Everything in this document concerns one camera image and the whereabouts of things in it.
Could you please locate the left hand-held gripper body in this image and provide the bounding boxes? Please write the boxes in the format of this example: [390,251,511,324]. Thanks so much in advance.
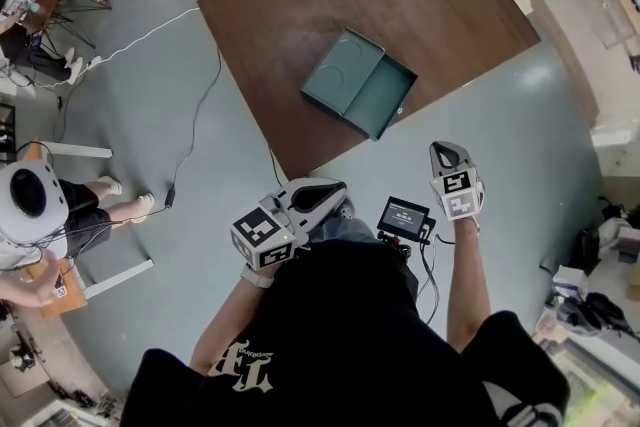
[230,192,310,271]

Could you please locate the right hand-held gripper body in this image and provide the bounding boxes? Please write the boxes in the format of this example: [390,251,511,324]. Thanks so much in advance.
[429,168,485,221]

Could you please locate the teal rectangular tray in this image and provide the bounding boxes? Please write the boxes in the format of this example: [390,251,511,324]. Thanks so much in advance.
[342,54,419,142]

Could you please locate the dark green box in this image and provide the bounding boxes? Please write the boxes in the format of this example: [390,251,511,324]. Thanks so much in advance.
[300,27,386,119]

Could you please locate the person's left forearm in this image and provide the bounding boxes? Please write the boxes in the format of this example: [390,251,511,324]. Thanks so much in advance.
[188,282,274,374]

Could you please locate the person's right forearm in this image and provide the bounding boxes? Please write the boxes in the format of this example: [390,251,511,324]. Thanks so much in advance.
[446,217,489,354]

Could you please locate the person's grey clog shoe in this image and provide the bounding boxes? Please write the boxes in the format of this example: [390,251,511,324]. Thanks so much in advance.
[333,197,357,220]

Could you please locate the person's grey trousers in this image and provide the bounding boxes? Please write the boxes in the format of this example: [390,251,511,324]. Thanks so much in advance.
[309,214,379,246]

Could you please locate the white wristband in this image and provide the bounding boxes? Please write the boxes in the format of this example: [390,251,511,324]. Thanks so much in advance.
[239,263,275,290]

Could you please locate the small black monitor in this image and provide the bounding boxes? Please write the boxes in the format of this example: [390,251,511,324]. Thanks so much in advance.
[375,196,435,246]

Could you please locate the person's black printed t-shirt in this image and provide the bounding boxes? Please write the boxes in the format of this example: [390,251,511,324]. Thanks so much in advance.
[122,237,571,427]

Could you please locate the white cabinet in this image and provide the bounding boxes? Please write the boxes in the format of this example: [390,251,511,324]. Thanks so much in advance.
[589,124,640,177]

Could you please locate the pile of bags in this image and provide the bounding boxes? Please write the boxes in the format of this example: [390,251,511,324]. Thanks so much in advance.
[542,199,640,341]

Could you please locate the brown wooden table white legs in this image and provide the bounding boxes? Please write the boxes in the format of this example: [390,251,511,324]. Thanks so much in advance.
[197,0,544,181]

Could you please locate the pale wooden table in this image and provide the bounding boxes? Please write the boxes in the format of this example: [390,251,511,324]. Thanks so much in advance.
[574,0,640,49]

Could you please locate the white round headset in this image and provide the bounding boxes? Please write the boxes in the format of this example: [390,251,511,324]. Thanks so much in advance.
[0,160,69,246]

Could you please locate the glass window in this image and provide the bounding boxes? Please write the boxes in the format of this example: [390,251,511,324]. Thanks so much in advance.
[544,334,640,427]

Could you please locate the dark folding table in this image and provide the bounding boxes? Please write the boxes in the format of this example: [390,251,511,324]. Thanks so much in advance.
[0,0,114,51]

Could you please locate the black cable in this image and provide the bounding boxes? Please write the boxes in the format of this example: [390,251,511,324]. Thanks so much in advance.
[169,49,224,191]
[268,147,289,184]

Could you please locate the black monitor cables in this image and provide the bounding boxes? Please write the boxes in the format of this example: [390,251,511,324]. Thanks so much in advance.
[417,234,454,324]

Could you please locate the light wooden desk white frame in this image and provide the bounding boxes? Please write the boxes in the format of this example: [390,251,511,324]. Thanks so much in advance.
[24,139,154,320]

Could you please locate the white cable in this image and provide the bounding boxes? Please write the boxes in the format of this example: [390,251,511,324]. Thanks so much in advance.
[29,7,201,89]

